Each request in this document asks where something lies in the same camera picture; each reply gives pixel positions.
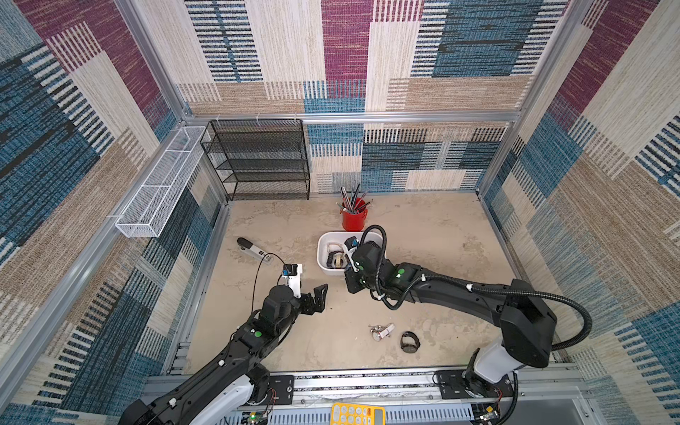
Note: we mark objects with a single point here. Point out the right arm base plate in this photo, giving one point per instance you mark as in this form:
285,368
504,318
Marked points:
458,384

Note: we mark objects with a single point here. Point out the white wire mesh basket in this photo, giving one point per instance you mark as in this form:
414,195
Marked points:
153,203

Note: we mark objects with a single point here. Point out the yellow teach pendant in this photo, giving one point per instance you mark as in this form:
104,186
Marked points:
352,414

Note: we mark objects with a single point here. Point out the black wire mesh shelf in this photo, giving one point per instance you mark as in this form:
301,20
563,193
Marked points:
259,159

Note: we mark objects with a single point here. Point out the silver metal watch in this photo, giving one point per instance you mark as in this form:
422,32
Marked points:
379,332

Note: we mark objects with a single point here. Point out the aluminium front rail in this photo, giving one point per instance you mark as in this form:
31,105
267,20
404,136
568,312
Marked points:
401,386

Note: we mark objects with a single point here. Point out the red metal pen bucket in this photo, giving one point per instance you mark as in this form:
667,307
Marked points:
355,222

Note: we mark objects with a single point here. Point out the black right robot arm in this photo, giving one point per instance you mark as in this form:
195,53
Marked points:
526,322

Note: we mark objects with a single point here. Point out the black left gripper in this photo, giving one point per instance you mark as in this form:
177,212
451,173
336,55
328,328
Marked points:
320,305

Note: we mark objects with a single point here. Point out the white plastic storage box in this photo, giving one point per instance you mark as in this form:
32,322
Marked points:
331,252

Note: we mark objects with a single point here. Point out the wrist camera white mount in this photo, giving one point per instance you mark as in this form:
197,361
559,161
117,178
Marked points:
292,273
351,244

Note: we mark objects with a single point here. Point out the black chunky watch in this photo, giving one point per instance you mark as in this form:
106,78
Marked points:
337,261

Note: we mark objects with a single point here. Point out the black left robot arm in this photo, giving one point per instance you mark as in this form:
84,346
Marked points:
235,376

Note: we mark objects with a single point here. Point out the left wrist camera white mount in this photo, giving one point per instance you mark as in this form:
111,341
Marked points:
292,273

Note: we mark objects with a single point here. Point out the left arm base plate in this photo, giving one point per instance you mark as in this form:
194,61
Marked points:
275,390

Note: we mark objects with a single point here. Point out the dark brown round watch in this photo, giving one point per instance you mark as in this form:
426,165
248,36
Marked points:
409,342

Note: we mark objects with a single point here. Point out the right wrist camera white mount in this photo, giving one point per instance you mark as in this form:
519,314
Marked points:
351,244

